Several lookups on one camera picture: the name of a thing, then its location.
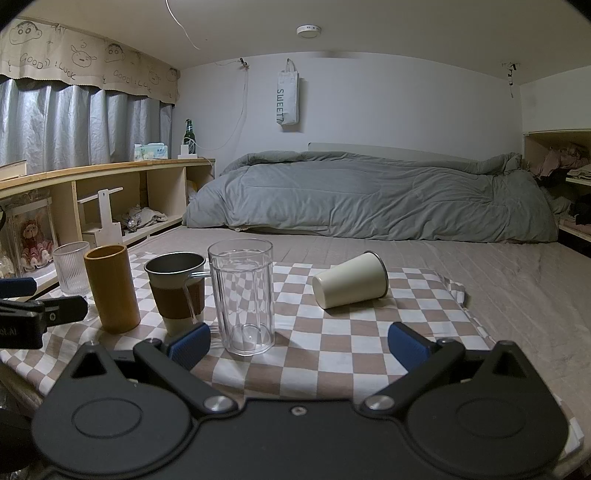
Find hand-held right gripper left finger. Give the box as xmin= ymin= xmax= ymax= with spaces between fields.
xmin=69 ymin=322 xmax=239 ymax=420

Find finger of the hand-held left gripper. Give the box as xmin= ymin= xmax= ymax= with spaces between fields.
xmin=0 ymin=276 xmax=38 ymax=301
xmin=0 ymin=295 xmax=89 ymax=329

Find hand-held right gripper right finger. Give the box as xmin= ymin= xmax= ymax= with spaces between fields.
xmin=362 ymin=322 xmax=550 ymax=421

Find cream metal cup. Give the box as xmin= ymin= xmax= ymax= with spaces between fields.
xmin=312 ymin=250 xmax=389 ymax=310

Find ribbed clear glass cup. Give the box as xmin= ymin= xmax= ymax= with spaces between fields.
xmin=52 ymin=242 xmax=92 ymax=296

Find brown bamboo cup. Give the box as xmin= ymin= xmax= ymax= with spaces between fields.
xmin=83 ymin=244 xmax=141 ymax=334

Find grey mug with brown sleeve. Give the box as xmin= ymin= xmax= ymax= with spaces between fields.
xmin=144 ymin=252 xmax=207 ymax=337

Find clear box with plush toy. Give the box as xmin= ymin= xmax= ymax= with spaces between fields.
xmin=0 ymin=196 xmax=59 ymax=278

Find tall clear glass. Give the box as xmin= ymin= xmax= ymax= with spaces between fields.
xmin=208 ymin=238 xmax=276 ymax=357

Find brown white checkered cloth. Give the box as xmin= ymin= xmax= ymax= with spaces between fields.
xmin=0 ymin=251 xmax=585 ymax=455

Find small wooden stand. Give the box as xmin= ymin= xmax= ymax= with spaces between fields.
xmin=77 ymin=187 xmax=125 ymax=251

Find book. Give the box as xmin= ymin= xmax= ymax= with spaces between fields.
xmin=0 ymin=159 xmax=28 ymax=182

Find crumpled grey cloth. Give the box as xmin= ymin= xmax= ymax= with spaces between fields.
xmin=121 ymin=206 xmax=168 ymax=233

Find grey duvet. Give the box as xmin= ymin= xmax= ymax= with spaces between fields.
xmin=184 ymin=150 xmax=560 ymax=243

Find long wooden shelf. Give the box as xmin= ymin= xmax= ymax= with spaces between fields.
xmin=0 ymin=158 xmax=216 ymax=303

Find grey curtain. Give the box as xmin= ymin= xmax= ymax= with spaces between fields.
xmin=0 ymin=76 xmax=175 ymax=177

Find tissue pack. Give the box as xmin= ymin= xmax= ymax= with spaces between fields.
xmin=134 ymin=143 xmax=168 ymax=161

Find dark folded clothes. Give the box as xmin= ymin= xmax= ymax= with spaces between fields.
xmin=538 ymin=170 xmax=591 ymax=228

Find wooden clothes shelf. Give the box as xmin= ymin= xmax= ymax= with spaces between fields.
xmin=522 ymin=129 xmax=591 ymax=260

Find beige cartoon valance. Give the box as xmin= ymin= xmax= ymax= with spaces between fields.
xmin=0 ymin=17 xmax=180 ymax=105

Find pink folded clothes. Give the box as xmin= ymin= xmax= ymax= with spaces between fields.
xmin=530 ymin=143 xmax=591 ymax=182

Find white hanging bag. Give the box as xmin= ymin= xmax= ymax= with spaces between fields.
xmin=276 ymin=58 xmax=301 ymax=127

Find white charging cable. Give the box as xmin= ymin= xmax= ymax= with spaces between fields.
xmin=194 ymin=64 xmax=251 ymax=151

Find thin white ceiling wire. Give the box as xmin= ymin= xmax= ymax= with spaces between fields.
xmin=165 ymin=0 xmax=201 ymax=51

